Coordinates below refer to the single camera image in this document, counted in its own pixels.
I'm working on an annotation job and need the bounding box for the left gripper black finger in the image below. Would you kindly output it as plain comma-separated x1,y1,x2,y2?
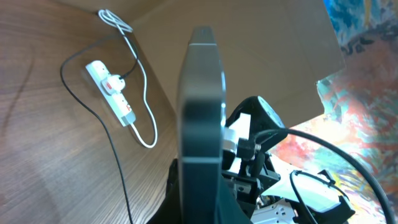
146,25,252,224

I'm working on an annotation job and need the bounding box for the black USB charging cable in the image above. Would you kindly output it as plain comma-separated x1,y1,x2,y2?
59,35,139,224

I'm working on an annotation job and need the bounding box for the white charger plug adapter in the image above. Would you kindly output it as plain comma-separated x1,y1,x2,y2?
101,75,126,96

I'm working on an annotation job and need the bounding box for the white power strip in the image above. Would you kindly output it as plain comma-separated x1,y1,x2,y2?
86,60,136,127

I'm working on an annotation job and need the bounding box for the colourful patterned cloth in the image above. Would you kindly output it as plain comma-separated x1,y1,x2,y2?
272,0,397,223

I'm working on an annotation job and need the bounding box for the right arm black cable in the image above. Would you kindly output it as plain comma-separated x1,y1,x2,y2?
254,128,396,224

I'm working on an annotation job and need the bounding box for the white power strip cord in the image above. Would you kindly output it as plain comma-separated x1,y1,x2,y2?
98,8,159,149

